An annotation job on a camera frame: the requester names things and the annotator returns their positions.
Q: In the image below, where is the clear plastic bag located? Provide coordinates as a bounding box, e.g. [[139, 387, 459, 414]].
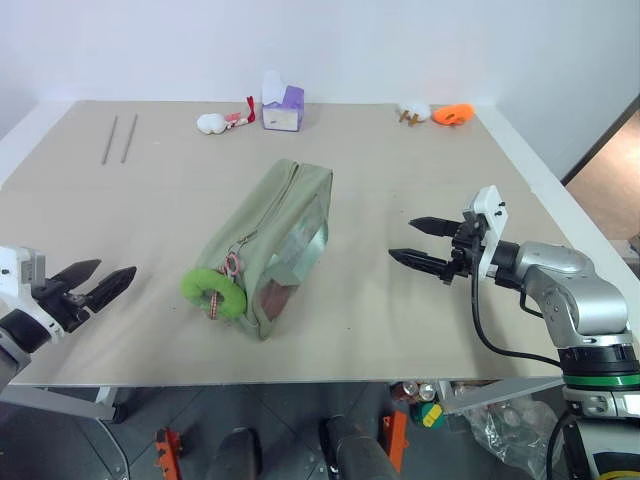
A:
[[468, 394, 557, 477]]

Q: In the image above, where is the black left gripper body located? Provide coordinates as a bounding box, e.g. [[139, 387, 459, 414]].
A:
[[31, 278, 95, 335]]

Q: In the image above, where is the green plush ring charm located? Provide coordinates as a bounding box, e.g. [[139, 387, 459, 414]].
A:
[[179, 268, 248, 322]]

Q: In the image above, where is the grey metal table frame bar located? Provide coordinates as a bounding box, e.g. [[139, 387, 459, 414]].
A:
[[0, 383, 129, 425], [438, 376, 567, 417]]

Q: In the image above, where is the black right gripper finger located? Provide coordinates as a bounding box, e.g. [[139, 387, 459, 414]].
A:
[[408, 215, 464, 241], [387, 247, 454, 281]]

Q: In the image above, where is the purple tissue box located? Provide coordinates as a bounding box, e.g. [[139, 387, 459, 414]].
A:
[[261, 69, 307, 133]]

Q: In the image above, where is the dark rounded shape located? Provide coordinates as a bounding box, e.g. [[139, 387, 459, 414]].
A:
[[318, 414, 397, 480], [206, 426, 264, 480]]

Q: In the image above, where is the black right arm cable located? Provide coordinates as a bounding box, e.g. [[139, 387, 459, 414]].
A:
[[469, 271, 567, 365]]

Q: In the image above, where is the silver black robot body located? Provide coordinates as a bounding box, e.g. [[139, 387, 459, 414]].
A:
[[545, 412, 640, 480]]

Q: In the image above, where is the white plush toy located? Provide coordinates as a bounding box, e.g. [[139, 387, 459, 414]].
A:
[[196, 113, 228, 136]]

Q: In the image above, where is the dark door frame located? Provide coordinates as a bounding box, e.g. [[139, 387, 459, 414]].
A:
[[560, 91, 640, 187]]

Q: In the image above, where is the orange black clamp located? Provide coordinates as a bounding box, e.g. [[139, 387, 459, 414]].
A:
[[153, 426, 184, 480], [381, 410, 412, 474]]

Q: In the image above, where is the green fabric pouch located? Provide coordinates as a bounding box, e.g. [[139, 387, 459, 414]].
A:
[[192, 158, 335, 343]]

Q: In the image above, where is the pink checked ribbon charm strap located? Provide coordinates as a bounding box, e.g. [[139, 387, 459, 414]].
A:
[[208, 251, 247, 322]]

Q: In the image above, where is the white plush with brown sticks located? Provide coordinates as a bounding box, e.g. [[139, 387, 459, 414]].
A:
[[396, 99, 432, 126]]

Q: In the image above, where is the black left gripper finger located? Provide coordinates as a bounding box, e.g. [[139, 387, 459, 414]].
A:
[[49, 258, 103, 292], [84, 265, 138, 316]]

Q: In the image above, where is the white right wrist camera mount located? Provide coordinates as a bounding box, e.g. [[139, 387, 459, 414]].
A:
[[462, 184, 511, 282]]

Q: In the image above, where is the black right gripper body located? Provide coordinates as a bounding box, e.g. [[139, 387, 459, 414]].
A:
[[441, 211, 494, 288]]

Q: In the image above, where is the orange plush toy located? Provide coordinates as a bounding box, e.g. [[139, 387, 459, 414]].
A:
[[431, 102, 476, 127]]

